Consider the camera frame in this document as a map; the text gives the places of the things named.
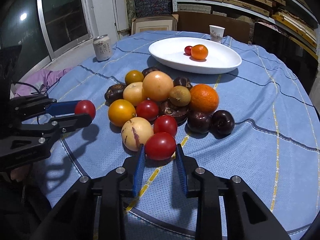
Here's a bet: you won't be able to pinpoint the red cherry tomato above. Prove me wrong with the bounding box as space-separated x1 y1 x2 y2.
74 100 96 120

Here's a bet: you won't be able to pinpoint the striped pepino melon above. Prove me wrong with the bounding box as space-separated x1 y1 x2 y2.
121 117 154 152

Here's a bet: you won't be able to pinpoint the dark purple plum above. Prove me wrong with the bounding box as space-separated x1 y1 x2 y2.
210 110 235 137
187 111 210 134

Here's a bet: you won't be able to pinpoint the yellow orange tomato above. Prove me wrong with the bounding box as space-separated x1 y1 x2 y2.
108 99 136 127

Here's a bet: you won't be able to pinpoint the dark mangosteen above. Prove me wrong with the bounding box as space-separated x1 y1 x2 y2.
104 84 126 105
159 100 188 125
173 77 193 90
142 67 159 77

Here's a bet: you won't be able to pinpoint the large orange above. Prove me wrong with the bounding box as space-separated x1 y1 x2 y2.
189 84 220 114

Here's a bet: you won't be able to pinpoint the pale yellow pear fruit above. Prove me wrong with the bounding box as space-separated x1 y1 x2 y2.
123 82 147 107

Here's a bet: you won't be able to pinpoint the brown kiwi fruit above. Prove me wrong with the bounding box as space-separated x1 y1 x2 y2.
169 86 191 107

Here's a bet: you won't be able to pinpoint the small yellow green tomato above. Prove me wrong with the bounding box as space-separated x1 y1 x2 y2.
125 70 144 86

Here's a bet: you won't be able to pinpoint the large pale yellow round fruit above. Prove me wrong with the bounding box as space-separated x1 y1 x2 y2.
143 71 174 102

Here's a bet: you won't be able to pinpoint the small orange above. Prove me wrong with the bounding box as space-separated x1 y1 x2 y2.
191 44 208 61

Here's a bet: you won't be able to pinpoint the small red tomato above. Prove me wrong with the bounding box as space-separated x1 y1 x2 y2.
184 46 192 55

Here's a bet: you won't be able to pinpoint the person's left hand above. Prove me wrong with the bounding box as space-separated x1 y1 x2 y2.
10 164 32 182

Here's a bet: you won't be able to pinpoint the pink cloth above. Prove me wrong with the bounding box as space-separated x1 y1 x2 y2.
14 67 73 97

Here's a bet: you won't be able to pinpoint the blue checked tablecloth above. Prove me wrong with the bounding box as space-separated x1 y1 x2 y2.
34 31 319 239

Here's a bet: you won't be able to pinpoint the white drink can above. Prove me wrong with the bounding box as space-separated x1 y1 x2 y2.
93 35 113 62

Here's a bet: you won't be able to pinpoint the white oval plate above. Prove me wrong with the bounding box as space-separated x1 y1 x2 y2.
149 37 242 74

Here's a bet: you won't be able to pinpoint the white paper cup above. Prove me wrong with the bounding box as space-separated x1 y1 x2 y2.
209 25 225 43

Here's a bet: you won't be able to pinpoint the framed picture leaning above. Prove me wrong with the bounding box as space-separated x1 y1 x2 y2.
131 14 179 35

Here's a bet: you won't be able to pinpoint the stacked patterned fabric boxes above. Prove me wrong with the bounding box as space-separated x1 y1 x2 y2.
135 0 172 17

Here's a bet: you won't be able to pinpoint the dark brown chair back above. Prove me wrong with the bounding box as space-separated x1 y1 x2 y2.
172 11 252 45

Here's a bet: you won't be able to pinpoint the metal storage shelf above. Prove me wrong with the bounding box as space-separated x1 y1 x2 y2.
172 0 319 59

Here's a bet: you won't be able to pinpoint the window with metal frame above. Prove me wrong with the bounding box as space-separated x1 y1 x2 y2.
1 0 91 81

